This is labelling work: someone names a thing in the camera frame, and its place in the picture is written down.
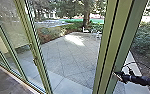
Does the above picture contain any green framed glass door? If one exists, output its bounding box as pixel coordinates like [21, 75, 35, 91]
[104, 0, 150, 94]

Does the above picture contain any outdoor metal chair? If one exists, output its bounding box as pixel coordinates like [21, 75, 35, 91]
[81, 26, 91, 34]
[94, 31, 103, 40]

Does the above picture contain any dark green shrub bed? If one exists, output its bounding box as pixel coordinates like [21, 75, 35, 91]
[132, 21, 150, 61]

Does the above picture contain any large tree trunk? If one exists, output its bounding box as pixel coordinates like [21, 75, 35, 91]
[83, 3, 92, 29]

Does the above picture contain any low brownish hedge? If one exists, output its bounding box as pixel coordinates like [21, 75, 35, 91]
[35, 25, 84, 44]

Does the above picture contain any thin black cable loop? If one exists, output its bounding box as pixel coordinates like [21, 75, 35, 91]
[121, 60, 150, 78]

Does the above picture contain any green framed glass wall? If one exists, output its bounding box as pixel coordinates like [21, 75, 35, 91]
[0, 0, 109, 94]

